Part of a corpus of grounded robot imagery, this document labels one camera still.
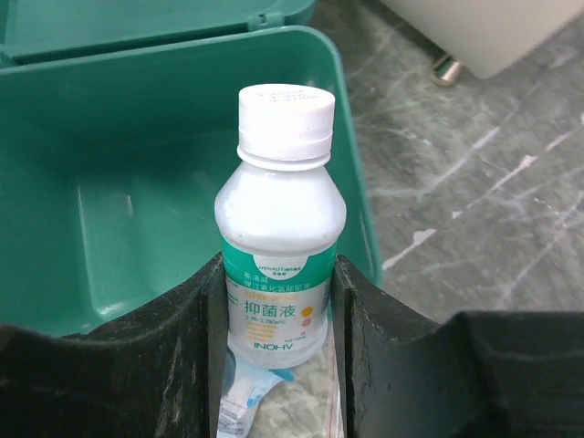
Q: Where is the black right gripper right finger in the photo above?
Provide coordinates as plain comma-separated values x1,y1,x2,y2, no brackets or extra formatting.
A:
335,256,583,437

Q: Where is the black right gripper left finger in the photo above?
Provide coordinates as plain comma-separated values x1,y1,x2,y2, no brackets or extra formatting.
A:
1,255,224,437

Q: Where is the clear gauze packet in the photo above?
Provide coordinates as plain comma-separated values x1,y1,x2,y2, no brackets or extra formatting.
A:
215,327,345,438

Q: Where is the white disinfectant bottle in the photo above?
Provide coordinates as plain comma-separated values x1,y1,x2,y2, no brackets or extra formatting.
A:
214,84,347,369

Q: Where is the teal medicine kit box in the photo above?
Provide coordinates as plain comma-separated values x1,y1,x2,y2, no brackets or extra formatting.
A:
1,1,382,336

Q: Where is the cream cylindrical cabinet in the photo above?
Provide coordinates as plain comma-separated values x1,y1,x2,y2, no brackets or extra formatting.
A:
384,0,583,87

